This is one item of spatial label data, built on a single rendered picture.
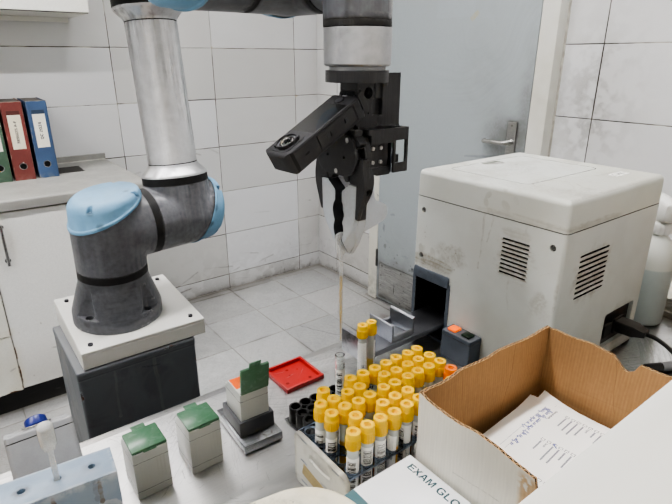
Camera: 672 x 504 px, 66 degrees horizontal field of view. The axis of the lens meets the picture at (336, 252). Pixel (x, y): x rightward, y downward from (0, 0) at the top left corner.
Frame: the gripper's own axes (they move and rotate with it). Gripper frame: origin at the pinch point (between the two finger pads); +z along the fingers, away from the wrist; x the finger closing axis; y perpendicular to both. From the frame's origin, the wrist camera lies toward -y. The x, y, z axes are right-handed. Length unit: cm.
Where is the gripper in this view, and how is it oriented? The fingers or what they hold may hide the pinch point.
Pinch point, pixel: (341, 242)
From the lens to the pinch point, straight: 63.9
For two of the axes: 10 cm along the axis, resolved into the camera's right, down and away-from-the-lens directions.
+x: -6.1, -2.8, 7.4
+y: 7.9, -2.1, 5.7
